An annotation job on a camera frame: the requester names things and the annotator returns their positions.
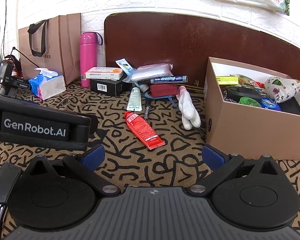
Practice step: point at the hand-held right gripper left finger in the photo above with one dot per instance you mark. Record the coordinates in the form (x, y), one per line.
(93, 158)

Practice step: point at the clear plastic zip bag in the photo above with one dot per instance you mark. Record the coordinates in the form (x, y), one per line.
(152, 71)

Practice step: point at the small white blue sachet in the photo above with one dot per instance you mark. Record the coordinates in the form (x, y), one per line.
(124, 66)

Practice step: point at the letter-patterned desktop cloth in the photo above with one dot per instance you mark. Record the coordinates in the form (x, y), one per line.
(165, 165)

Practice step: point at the pink thermos bottle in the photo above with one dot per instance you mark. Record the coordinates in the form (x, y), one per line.
(88, 60)

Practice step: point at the black pen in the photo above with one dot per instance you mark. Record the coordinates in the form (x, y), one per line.
(147, 110)

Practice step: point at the small dark red box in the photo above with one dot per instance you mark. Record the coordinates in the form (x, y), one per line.
(163, 90)

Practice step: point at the blue whiteboard marker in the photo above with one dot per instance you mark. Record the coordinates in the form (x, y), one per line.
(165, 79)

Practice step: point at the black smartphone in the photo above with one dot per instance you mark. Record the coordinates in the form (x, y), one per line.
(3, 192)

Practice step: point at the white and pink glove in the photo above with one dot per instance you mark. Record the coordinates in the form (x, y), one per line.
(188, 107)

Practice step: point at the blue floral tissue pack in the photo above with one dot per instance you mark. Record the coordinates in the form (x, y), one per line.
(46, 85)

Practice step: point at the tan cardboard storage box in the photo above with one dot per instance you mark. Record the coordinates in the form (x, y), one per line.
(240, 130)

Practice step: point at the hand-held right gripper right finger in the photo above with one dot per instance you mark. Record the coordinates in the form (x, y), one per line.
(213, 157)

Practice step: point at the green round case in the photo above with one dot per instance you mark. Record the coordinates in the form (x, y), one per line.
(250, 102)

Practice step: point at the red cream tube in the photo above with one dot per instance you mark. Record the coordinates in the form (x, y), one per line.
(142, 130)

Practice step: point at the brown paper shopping bag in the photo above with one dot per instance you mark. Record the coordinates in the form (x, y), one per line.
(55, 47)

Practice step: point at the yellow-green small box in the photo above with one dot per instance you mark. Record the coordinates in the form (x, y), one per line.
(226, 80)

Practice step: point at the black cardboard box with barcode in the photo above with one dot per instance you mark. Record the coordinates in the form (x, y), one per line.
(110, 87)

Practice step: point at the black flat notebook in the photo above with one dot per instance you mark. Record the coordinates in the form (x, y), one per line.
(290, 107)

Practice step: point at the white orange medicine box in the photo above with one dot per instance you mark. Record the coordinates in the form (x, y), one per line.
(103, 73)

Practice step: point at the colourful snack packet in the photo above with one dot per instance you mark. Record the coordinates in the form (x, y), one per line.
(247, 81)

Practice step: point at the brown leather bag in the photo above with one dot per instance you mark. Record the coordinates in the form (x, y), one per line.
(190, 45)

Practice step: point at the white cream tube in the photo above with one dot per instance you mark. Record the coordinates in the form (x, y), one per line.
(134, 100)

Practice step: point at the white printed cloth pouch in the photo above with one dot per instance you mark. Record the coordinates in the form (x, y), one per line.
(281, 88)

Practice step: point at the blue round case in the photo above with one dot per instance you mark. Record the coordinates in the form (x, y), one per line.
(270, 103)

